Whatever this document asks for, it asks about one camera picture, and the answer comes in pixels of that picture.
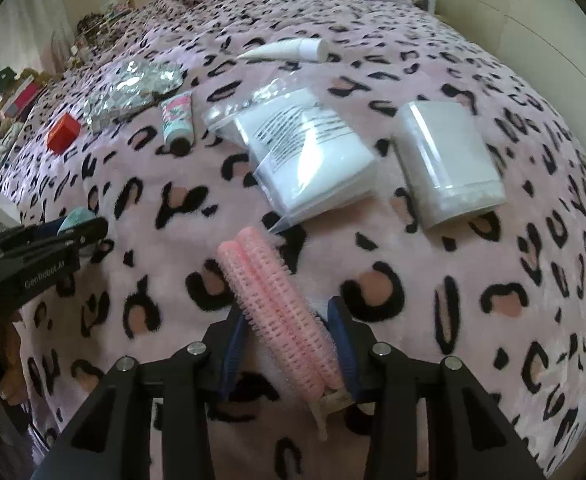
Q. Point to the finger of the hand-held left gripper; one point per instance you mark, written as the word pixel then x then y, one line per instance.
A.
pixel 85 230
pixel 43 230

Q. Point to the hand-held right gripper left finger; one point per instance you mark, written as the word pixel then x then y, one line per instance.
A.
pixel 234 347

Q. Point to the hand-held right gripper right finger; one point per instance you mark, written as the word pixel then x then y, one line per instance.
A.
pixel 344 355

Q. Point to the pink hair roller pair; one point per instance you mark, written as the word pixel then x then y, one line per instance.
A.
pixel 279 310

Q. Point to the mint green round object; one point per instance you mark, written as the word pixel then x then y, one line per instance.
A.
pixel 75 220

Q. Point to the red small box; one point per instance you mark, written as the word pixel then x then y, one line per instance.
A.
pixel 63 132

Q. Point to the red and white box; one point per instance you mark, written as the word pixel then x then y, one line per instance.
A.
pixel 20 97

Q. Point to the floral hand cream tube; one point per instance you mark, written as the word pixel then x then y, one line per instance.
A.
pixel 177 122

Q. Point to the silver foil pouch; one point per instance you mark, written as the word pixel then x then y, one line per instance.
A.
pixel 128 91

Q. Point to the pink leopard print blanket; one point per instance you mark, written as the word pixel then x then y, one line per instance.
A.
pixel 323 210

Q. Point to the green cap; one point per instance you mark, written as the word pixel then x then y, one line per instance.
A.
pixel 4 80

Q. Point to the clear bag of white pads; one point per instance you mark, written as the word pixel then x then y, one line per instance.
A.
pixel 308 152

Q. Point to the white cotton pad pack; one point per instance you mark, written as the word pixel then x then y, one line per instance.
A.
pixel 445 165

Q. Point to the white squeeze tube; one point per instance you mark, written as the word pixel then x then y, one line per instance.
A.
pixel 290 50

